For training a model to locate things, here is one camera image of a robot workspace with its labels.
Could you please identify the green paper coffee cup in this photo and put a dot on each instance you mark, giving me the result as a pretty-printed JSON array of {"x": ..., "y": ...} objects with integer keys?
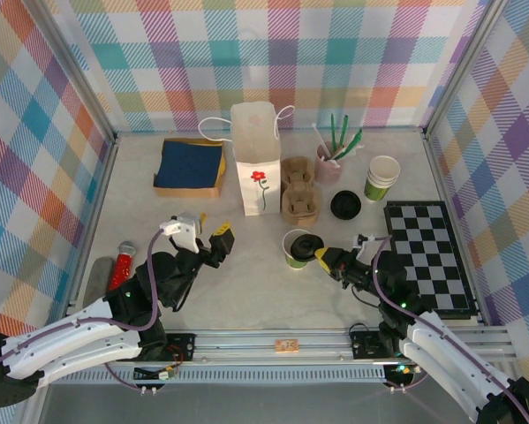
[{"x": 297, "y": 262}]

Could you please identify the stack of pulp cup carriers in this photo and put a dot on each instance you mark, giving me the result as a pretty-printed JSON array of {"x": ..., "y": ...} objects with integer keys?
[{"x": 299, "y": 194}]

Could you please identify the white flower paper bag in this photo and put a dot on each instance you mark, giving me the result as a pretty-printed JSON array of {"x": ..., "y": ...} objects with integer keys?
[{"x": 255, "y": 176}]

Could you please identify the blue paper napkin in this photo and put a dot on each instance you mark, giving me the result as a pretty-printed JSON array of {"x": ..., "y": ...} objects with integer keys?
[{"x": 189, "y": 163}]

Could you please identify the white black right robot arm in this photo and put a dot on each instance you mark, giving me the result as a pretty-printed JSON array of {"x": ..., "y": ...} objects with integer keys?
[{"x": 445, "y": 349}]

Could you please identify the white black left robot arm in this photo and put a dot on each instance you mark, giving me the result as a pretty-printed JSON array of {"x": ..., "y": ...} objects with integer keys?
[{"x": 70, "y": 344}]

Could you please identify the stack of black cup lids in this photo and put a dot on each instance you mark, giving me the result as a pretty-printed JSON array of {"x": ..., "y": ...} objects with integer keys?
[{"x": 345, "y": 205}]

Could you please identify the cardboard napkin box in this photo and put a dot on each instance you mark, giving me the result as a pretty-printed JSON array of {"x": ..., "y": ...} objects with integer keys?
[{"x": 189, "y": 192}]

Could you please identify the black white chessboard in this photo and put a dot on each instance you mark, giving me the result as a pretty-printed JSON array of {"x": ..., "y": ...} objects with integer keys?
[{"x": 432, "y": 247}]

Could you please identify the yellow paper napkin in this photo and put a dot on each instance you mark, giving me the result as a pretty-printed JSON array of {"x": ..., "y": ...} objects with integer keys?
[{"x": 222, "y": 163}]

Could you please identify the pink straw holder cup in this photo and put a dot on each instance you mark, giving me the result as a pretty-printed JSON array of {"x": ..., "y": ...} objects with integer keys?
[{"x": 328, "y": 172}]

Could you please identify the stack of green paper cups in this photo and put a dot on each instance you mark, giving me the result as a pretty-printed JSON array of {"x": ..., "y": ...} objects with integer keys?
[{"x": 381, "y": 176}]

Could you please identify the small brown tag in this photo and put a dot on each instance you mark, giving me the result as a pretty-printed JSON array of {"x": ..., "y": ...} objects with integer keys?
[{"x": 286, "y": 345}]

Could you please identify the small connector board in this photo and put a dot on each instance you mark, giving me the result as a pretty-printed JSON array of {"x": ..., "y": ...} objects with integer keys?
[
  {"x": 403, "y": 370},
  {"x": 158, "y": 374}
]

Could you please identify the white stirrer stick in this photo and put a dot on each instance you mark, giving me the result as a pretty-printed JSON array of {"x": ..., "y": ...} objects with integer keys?
[{"x": 320, "y": 138}]

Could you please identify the green-tipped wrapped straw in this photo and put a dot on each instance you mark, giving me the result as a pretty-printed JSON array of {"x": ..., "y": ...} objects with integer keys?
[{"x": 356, "y": 139}]

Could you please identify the green stirrer stick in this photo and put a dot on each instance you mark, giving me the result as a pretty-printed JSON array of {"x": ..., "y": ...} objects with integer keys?
[
  {"x": 334, "y": 132},
  {"x": 345, "y": 132}
]

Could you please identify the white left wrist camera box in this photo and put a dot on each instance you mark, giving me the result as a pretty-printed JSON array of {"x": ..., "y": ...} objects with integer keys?
[{"x": 184, "y": 229}]

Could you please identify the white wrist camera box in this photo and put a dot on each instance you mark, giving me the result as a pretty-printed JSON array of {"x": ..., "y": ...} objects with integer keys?
[
  {"x": 184, "y": 229},
  {"x": 365, "y": 240}
]

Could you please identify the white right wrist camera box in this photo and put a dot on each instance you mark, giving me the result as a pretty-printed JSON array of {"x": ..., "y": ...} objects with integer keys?
[{"x": 365, "y": 240}]

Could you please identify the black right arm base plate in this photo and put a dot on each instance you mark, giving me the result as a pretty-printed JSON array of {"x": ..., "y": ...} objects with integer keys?
[{"x": 365, "y": 344}]

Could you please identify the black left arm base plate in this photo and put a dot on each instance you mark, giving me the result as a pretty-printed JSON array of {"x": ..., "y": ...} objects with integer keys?
[{"x": 180, "y": 346}]

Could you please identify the aluminium frame post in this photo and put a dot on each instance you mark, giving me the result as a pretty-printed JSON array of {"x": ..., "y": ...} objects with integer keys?
[
  {"x": 463, "y": 66},
  {"x": 76, "y": 75}
]

